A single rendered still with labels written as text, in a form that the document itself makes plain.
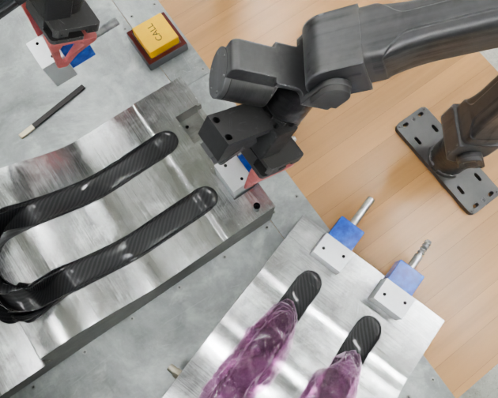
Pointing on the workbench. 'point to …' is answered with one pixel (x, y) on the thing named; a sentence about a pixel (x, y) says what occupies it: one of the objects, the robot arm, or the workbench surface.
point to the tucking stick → (51, 111)
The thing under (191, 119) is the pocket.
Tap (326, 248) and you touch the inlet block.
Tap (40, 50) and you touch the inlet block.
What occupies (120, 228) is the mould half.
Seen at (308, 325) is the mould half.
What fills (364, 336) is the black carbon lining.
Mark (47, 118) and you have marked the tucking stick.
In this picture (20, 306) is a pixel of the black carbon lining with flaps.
